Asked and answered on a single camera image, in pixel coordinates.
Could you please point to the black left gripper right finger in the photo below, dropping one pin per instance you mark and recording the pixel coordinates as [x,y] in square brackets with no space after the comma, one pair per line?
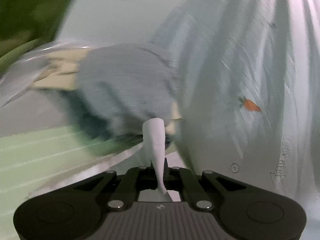
[171,177]

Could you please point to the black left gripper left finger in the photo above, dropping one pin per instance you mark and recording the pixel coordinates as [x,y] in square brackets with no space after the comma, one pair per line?
[147,178]

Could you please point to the white cloth garment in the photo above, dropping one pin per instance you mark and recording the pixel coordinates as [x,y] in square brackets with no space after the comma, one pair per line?
[154,153]

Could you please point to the dark plaid shirt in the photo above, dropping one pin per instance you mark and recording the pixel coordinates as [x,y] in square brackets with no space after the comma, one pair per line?
[134,139]

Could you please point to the dark blue jeans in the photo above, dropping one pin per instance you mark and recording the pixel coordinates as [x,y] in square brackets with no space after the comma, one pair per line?
[91,124]

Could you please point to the grey sweatshirt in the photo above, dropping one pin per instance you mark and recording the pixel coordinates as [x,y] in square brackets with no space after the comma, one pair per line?
[125,85]

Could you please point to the beige folded garment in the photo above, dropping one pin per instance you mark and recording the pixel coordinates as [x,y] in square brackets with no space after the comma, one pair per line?
[61,72]

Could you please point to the translucent plastic storage bag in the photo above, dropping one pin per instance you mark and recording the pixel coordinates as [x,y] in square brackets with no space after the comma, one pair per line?
[247,95]

